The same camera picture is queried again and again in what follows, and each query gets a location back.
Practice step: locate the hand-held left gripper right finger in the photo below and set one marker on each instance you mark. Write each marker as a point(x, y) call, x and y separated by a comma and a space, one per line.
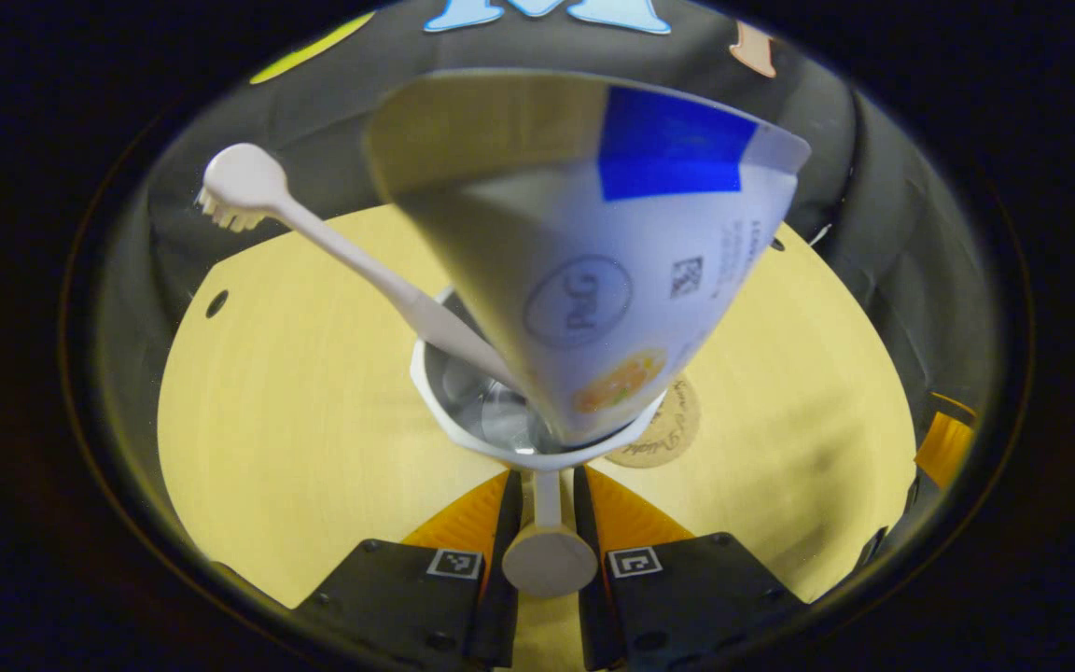
point(687, 607)

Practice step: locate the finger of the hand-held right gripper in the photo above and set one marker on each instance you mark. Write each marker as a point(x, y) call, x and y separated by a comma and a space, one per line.
point(946, 443)

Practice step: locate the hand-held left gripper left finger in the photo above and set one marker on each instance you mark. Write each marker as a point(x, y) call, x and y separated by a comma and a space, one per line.
point(407, 607)

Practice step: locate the round cork coaster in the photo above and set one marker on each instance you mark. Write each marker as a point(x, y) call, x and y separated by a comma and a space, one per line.
point(673, 434)

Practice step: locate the white toothpaste tube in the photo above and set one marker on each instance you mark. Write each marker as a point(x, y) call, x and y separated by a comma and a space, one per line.
point(547, 243)

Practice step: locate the white toothbrush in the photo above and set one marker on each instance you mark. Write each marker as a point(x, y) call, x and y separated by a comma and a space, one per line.
point(248, 182)

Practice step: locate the black backdrop cloth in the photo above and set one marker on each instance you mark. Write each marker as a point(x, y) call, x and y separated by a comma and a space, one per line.
point(314, 131)

